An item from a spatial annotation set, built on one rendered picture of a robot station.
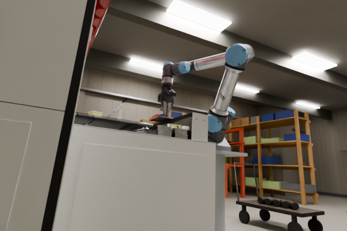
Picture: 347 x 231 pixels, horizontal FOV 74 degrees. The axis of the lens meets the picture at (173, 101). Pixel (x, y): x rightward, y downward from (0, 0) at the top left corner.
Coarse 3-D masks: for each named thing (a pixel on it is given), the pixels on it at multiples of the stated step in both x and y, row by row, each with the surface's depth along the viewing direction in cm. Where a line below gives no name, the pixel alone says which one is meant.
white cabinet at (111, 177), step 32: (96, 128) 80; (96, 160) 77; (128, 160) 83; (160, 160) 89; (192, 160) 96; (64, 192) 71; (96, 192) 75; (128, 192) 80; (160, 192) 86; (192, 192) 93; (64, 224) 69; (96, 224) 73; (128, 224) 78; (160, 224) 83; (192, 224) 90
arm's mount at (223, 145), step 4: (208, 140) 151; (212, 140) 152; (224, 140) 158; (216, 144) 150; (220, 144) 152; (224, 144) 154; (228, 144) 155; (216, 148) 149; (220, 148) 150; (224, 148) 151; (228, 148) 153
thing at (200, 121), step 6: (198, 114) 110; (204, 114) 112; (192, 120) 108; (198, 120) 110; (204, 120) 111; (192, 126) 107; (198, 126) 109; (204, 126) 111; (192, 132) 106; (198, 132) 108; (204, 132) 110; (192, 138) 106; (198, 138) 107; (204, 138) 109
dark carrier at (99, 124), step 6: (78, 120) 112; (84, 120) 112; (96, 120) 109; (102, 120) 108; (108, 120) 107; (96, 126) 128; (102, 126) 127; (108, 126) 125; (114, 126) 124; (120, 126) 123; (126, 126) 122; (138, 126) 119; (144, 126) 118
